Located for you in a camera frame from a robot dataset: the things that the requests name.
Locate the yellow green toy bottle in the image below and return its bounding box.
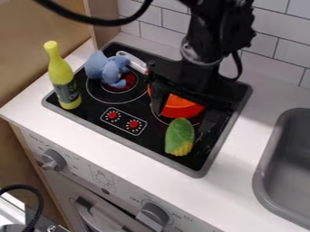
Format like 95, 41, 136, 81
42, 40, 82, 111

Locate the ribbed black cable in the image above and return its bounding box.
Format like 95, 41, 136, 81
0, 183, 45, 232

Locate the smooth black cable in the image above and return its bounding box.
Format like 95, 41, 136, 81
33, 0, 155, 27

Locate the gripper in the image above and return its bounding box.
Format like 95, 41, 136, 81
145, 59, 223, 116

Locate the toy stove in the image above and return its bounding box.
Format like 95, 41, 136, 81
41, 41, 255, 179

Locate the toy maize cob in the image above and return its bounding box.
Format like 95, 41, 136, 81
163, 117, 197, 158

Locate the blue plush toy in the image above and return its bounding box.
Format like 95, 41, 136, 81
83, 50, 132, 90

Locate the toy sink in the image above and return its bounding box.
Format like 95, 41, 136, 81
250, 107, 310, 231

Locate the white tool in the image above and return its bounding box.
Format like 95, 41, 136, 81
114, 50, 150, 74

